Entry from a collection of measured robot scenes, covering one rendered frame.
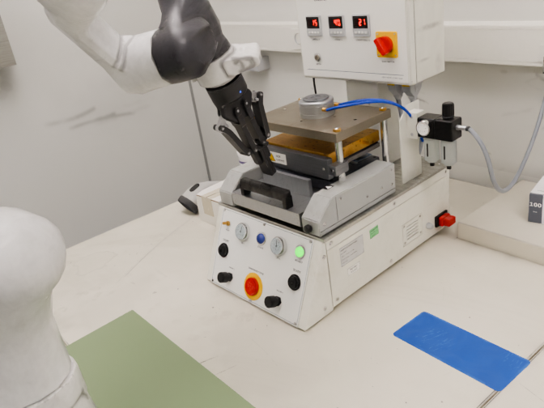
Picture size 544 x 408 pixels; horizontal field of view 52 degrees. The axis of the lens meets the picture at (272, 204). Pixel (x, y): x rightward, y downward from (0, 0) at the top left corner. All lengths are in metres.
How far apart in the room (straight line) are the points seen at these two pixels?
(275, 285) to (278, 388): 0.25
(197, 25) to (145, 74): 0.12
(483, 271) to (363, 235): 0.29
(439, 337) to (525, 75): 0.76
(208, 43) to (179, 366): 0.54
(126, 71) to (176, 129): 1.84
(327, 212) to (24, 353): 0.63
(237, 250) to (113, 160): 1.49
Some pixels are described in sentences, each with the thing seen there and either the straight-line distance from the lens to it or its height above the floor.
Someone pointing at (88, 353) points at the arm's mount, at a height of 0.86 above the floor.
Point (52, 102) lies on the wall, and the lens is 2.57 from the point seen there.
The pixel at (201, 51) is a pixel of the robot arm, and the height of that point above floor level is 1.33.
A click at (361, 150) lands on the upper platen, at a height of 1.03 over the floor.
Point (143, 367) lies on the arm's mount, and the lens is 0.99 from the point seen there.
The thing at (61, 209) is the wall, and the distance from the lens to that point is 2.67.
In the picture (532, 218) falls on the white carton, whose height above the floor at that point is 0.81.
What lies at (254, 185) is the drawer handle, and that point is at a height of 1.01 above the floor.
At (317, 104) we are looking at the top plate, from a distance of 1.24.
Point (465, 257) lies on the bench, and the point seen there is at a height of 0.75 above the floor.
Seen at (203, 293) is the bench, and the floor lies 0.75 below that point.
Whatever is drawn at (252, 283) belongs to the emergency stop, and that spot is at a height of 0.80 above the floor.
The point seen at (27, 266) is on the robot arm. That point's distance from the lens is 0.63.
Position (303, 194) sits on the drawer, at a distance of 1.22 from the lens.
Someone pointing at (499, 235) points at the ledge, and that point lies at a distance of 1.40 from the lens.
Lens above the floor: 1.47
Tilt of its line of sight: 24 degrees down
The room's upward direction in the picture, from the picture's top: 9 degrees counter-clockwise
